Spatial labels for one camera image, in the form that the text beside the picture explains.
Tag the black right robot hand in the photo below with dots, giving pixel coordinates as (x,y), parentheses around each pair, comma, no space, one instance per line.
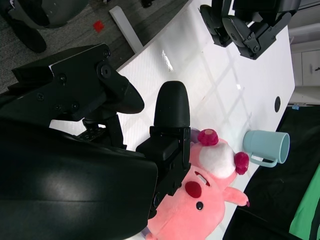
(75,180)

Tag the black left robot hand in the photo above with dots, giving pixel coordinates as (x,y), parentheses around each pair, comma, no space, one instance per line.
(250,25)

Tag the pink plush beaver doll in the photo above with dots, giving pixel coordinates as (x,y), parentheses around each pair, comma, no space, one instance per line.
(187,215)

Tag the white cabinet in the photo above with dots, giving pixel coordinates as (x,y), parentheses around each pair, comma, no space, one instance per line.
(305,60)

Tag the black round table grommet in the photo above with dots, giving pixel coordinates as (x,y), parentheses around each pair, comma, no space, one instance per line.
(277,103)

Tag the white table leg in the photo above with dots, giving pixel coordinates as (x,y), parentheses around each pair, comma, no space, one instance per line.
(127,30)

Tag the teal plastic mug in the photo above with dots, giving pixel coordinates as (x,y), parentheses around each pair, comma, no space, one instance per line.
(262,147)

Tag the black foot-shaped part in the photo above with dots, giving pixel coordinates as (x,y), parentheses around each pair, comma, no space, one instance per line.
(30,37)

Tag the small red floor marker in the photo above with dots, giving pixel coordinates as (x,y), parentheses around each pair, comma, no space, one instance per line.
(98,26)

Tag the dark grey rounded shell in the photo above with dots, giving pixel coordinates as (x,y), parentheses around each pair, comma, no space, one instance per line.
(57,12)

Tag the black backdrop cloth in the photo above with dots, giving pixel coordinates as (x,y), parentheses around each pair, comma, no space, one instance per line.
(275,195)

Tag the green cloth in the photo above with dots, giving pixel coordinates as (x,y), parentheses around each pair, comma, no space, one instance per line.
(307,212)

